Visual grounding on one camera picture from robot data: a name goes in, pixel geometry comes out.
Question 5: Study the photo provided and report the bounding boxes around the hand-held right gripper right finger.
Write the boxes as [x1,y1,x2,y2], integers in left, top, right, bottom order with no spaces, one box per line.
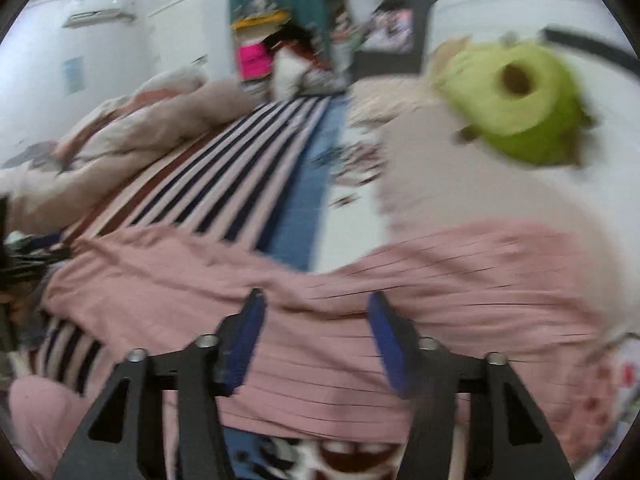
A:
[367,291,576,480]

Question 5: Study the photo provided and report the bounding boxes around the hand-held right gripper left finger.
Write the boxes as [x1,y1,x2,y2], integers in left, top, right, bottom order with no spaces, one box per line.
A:
[52,288,268,480]

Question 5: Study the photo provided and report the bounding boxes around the pink checked pants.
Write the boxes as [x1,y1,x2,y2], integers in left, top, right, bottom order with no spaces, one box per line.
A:
[7,217,621,480]

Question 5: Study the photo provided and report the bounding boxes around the pink grey checked duvet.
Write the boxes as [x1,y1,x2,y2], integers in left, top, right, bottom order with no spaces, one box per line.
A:
[0,67,271,236]

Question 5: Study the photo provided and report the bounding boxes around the striped plush blanket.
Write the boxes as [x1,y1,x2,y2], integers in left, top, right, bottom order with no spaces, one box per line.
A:
[30,94,416,480]

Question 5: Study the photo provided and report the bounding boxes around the pink floral cloth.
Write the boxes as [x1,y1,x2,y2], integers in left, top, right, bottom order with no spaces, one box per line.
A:
[570,355,631,466]

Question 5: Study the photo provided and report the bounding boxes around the floral pillow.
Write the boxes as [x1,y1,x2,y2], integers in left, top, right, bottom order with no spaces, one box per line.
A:
[347,77,451,126]

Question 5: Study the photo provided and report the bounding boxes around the white air conditioner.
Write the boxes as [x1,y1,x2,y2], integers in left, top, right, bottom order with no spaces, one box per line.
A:
[62,0,136,28]

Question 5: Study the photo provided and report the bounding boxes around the green avocado plush toy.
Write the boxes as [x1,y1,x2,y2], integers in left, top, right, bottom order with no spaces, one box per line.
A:
[432,40,596,168]

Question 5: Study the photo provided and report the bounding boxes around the pile of clothes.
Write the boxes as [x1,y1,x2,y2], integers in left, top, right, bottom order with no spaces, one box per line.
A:
[262,25,346,98]

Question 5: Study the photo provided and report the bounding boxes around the white door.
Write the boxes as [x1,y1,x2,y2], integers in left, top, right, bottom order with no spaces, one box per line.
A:
[145,0,208,81]

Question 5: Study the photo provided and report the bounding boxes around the pink shopping bag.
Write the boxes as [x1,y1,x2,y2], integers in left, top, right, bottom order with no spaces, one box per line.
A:
[237,42,271,81]

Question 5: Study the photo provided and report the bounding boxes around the brown plush cushion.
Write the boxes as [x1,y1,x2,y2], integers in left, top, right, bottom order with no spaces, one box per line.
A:
[430,37,473,77]

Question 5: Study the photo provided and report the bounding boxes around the yellow shelf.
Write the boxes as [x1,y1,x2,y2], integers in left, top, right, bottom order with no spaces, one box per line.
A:
[231,10,291,31]

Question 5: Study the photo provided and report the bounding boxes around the dark bookshelf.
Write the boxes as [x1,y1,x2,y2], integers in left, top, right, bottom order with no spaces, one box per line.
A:
[345,0,446,81]

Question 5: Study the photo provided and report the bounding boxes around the black bar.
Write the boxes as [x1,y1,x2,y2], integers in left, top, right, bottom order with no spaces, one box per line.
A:
[542,27,640,81]

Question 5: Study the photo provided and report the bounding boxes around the small wall poster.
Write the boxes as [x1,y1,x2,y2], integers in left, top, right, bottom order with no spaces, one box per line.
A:
[62,57,83,93]

